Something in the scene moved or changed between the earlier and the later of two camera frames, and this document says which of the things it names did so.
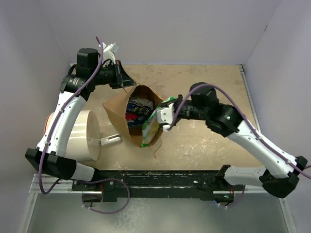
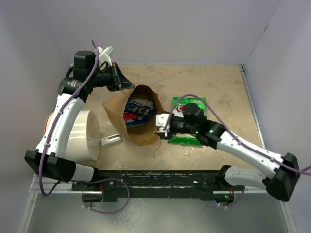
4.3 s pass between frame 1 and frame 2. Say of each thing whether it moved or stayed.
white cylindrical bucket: stayed
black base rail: stayed
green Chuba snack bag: moved
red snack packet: stayed
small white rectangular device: stayed
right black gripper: moved
